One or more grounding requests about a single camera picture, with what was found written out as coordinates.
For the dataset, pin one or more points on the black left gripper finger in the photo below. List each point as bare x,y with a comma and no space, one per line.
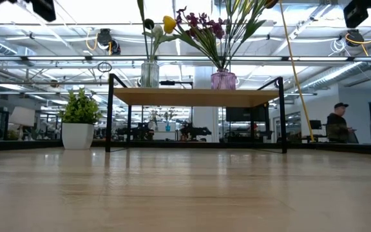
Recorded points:
45,9

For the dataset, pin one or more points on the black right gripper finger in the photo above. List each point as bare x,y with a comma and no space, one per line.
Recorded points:
356,14

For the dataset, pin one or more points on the dark red artificial tulip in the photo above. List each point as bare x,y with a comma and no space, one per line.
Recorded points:
270,3

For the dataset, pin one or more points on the clear ribbed glass vase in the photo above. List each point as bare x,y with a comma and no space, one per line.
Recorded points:
150,75

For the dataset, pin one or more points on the yellow artificial tulip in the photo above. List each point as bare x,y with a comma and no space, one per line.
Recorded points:
169,24

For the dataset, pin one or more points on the purple ribbed glass vase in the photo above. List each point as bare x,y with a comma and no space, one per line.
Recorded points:
223,80

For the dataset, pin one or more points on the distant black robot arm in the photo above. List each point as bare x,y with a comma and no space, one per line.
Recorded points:
137,132
195,132

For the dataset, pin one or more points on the wooden shelf with black legs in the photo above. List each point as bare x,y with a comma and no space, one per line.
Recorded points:
188,96

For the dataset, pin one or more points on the long ceiling light bar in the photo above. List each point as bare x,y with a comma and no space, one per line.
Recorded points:
60,58

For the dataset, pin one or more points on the small black round object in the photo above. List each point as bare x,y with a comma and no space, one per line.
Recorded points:
149,24

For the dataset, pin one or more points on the white shade lamp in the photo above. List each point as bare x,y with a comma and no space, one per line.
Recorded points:
22,116

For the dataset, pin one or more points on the person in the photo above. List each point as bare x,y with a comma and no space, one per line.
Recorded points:
335,129

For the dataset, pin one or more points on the small black monitor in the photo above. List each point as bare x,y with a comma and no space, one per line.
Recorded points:
316,124

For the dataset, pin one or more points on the green plant in white pot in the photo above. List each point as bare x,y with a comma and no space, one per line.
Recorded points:
77,135

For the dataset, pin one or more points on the black wide monitor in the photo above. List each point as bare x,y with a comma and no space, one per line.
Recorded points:
243,114

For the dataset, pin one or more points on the small teal vase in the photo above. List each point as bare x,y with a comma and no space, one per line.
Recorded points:
167,128

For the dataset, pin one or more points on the black frame back rail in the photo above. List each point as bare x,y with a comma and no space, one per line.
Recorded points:
27,145

